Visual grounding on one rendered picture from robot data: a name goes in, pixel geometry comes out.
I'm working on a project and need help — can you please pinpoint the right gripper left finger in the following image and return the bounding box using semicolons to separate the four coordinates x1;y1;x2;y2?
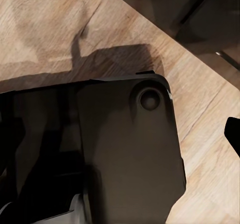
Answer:
0;117;26;177

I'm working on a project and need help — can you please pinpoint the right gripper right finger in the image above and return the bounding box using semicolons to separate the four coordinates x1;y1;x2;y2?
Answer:
224;117;240;156

